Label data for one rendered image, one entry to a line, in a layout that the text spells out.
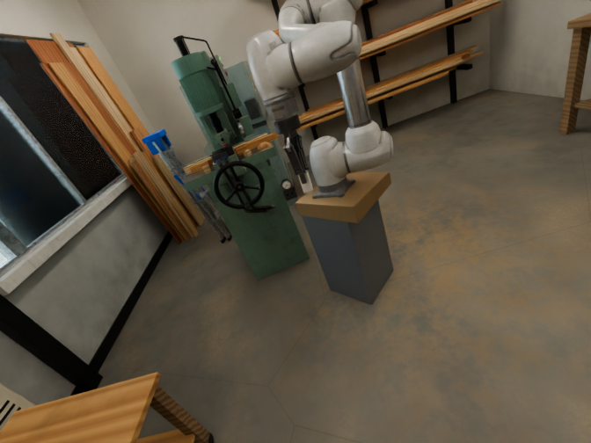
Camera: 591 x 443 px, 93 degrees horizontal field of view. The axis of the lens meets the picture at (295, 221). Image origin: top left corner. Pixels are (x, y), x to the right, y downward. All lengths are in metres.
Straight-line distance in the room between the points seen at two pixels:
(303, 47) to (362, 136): 0.62
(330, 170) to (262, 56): 0.71
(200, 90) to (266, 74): 1.05
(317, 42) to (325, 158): 0.67
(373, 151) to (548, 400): 1.15
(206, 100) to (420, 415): 1.85
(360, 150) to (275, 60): 0.66
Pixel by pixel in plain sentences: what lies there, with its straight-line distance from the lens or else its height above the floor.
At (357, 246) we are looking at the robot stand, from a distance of 1.47.
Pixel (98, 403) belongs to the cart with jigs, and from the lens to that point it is 1.42.
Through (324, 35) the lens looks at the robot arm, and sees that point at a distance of 0.79.
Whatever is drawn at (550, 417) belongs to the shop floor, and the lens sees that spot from 1.50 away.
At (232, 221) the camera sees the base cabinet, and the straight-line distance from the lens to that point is 1.94.
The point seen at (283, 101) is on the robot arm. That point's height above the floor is 1.23.
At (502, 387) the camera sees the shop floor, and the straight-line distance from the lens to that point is 1.52.
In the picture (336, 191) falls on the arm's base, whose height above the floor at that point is 0.70.
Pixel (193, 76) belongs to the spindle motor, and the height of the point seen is 1.40.
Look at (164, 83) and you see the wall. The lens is 4.37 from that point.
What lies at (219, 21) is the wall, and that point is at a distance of 4.20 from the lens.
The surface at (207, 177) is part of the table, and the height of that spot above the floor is 0.87.
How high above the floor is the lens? 1.33
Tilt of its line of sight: 29 degrees down
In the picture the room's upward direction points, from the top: 22 degrees counter-clockwise
